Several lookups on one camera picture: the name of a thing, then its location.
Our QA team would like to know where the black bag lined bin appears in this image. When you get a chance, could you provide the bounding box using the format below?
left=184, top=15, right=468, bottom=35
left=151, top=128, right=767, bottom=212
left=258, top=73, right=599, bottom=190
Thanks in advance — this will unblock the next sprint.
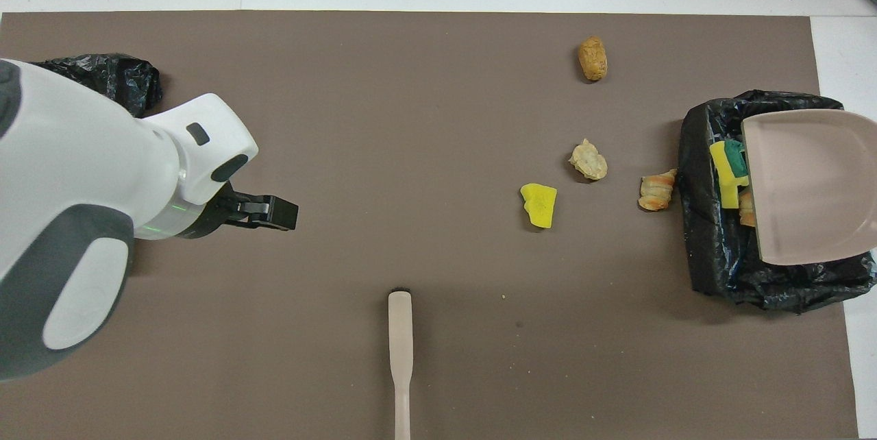
left=31, top=53, right=164, bottom=119
left=678, top=89, right=877, bottom=314

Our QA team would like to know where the brown bread roll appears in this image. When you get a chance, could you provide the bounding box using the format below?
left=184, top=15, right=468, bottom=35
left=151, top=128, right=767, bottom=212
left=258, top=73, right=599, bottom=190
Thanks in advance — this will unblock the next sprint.
left=578, top=36, right=609, bottom=82

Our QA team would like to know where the brown table mat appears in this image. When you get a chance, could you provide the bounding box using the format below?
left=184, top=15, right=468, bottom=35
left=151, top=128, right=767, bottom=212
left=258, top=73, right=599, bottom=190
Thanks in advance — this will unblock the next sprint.
left=0, top=11, right=861, bottom=440

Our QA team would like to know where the large yellow sponge piece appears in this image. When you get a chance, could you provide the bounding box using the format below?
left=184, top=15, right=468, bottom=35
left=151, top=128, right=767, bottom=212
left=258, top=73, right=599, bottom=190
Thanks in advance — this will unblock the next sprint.
left=709, top=140, right=751, bottom=210

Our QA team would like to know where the golden croissant chunk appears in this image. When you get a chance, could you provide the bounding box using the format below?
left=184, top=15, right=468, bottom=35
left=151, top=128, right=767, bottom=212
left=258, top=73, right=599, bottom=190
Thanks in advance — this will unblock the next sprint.
left=738, top=188, right=758, bottom=228

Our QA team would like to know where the pale bread lump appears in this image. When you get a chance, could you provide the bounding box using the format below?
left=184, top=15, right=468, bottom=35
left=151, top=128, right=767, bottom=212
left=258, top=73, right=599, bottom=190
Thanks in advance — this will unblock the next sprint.
left=569, top=138, right=609, bottom=182

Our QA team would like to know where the beige hand brush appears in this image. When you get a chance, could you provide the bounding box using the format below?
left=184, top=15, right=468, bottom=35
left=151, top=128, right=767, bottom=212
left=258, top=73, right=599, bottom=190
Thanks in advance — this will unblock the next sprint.
left=388, top=287, right=414, bottom=440

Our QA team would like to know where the beige plastic dustpan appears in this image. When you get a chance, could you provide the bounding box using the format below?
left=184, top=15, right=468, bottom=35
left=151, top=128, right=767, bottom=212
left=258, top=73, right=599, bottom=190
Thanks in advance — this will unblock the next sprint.
left=741, top=109, right=877, bottom=266

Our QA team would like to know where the pale striped croissant piece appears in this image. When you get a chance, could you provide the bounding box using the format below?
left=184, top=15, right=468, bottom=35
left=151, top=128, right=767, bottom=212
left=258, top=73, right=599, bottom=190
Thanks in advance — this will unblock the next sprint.
left=638, top=168, right=679, bottom=212

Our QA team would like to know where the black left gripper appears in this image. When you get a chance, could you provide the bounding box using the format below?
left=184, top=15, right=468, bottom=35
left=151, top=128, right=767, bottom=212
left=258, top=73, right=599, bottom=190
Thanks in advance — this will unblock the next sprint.
left=180, top=183, right=299, bottom=241

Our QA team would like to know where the yellow sponge wedge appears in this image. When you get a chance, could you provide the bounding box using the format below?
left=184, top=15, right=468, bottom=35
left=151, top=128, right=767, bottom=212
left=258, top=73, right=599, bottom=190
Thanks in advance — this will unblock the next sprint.
left=519, top=183, right=558, bottom=230

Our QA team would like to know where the small yellow green sponge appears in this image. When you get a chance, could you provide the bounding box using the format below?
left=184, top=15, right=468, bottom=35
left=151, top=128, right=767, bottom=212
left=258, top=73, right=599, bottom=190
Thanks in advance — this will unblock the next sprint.
left=724, top=139, right=750, bottom=178

